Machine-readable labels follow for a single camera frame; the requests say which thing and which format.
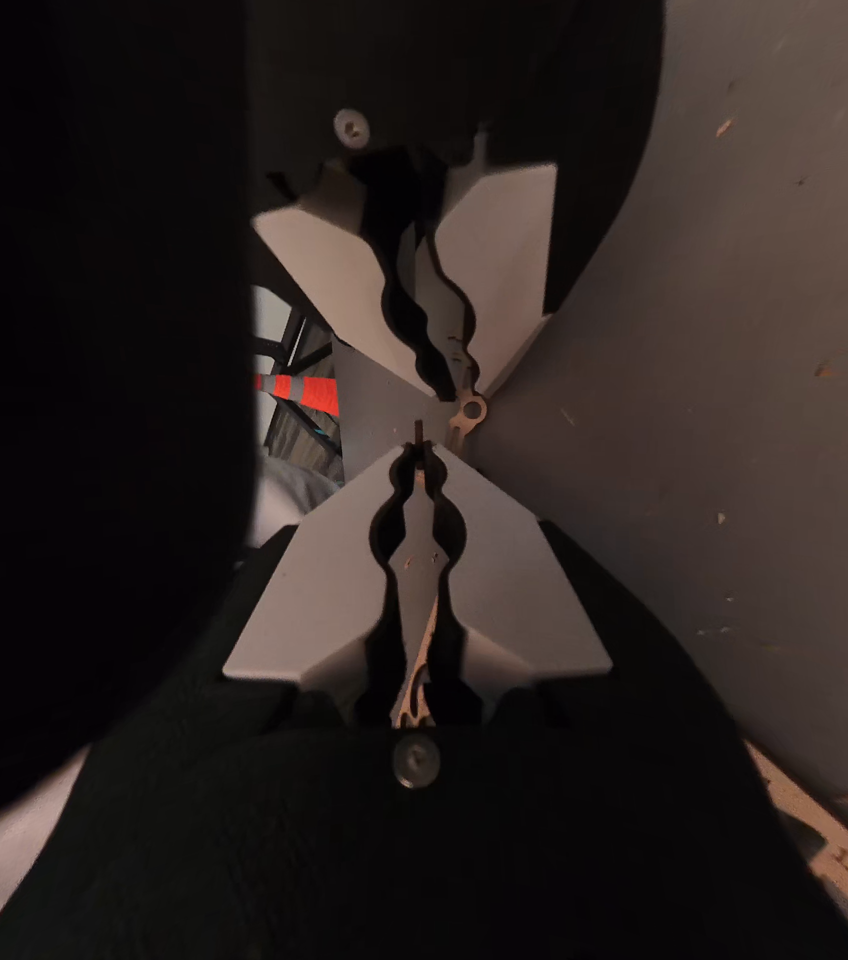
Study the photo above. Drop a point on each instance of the orange traffic cone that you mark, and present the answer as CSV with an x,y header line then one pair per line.
x,y
311,394

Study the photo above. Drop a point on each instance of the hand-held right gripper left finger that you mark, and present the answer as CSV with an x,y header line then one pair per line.
x,y
304,600

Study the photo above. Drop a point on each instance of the dark cloth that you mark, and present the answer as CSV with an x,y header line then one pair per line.
x,y
94,375

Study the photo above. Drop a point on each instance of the small ringed wooden model part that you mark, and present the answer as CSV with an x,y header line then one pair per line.
x,y
457,432

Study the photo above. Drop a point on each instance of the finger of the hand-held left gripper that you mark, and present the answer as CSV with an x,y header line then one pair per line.
x,y
326,262
499,255

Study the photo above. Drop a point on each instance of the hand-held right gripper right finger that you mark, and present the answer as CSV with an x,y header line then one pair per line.
x,y
514,600

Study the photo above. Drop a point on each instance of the engraved wooden model part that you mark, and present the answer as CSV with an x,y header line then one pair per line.
x,y
429,637

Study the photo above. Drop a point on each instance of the pale printed sheet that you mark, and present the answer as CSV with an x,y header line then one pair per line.
x,y
784,795

